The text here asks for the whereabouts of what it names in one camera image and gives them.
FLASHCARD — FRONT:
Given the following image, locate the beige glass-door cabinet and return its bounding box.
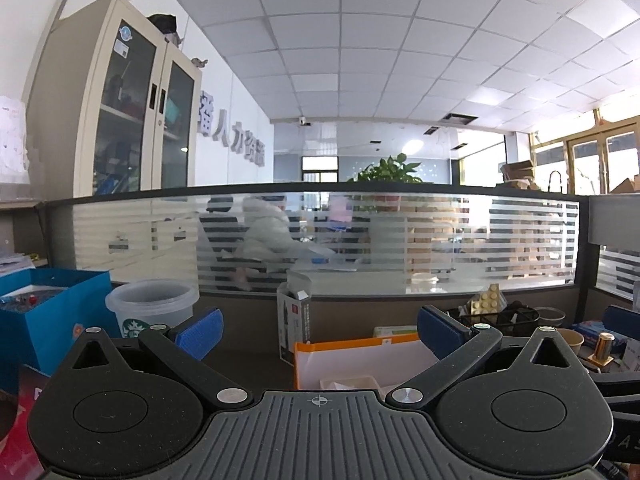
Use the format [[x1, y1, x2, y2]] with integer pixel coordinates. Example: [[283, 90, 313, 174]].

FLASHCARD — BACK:
[[26, 0, 202, 200]]

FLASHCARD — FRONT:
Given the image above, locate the small upright product box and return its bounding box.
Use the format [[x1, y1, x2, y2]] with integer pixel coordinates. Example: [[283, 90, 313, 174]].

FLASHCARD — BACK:
[[277, 271, 311, 365]]

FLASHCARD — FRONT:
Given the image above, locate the brown paper cup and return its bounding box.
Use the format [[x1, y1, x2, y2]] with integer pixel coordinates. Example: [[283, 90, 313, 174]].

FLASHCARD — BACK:
[[556, 328, 585, 356]]

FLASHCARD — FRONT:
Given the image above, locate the yellow building block plate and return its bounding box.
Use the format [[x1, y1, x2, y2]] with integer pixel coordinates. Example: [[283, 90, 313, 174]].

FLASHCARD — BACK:
[[468, 284, 508, 315]]

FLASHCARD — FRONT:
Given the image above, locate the green potted plant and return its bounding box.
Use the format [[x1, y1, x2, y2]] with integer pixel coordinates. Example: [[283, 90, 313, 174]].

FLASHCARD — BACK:
[[348, 153, 423, 184]]

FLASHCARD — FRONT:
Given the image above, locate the Starbucks plastic cup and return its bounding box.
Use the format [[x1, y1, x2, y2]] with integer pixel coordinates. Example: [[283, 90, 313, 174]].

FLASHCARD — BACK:
[[105, 280, 200, 338]]

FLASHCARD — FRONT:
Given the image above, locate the gold perfume bottle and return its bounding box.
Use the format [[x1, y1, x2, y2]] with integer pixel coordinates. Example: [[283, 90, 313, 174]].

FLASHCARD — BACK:
[[587, 332, 615, 368]]

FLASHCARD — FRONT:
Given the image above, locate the black mesh desk organizer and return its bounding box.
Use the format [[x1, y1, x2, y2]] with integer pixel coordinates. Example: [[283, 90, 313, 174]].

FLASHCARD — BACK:
[[446, 300, 539, 337]]

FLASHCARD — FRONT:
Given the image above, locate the orange cardboard box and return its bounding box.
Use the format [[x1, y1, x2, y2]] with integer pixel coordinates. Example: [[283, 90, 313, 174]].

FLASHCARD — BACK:
[[294, 334, 437, 396]]

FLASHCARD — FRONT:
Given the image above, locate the frosted glass partition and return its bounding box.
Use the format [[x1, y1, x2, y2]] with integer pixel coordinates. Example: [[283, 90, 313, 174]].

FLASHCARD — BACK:
[[42, 183, 589, 297]]

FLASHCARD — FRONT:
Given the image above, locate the white switch panel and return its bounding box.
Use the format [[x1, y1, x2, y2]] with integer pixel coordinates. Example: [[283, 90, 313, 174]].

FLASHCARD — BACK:
[[319, 376, 381, 391]]

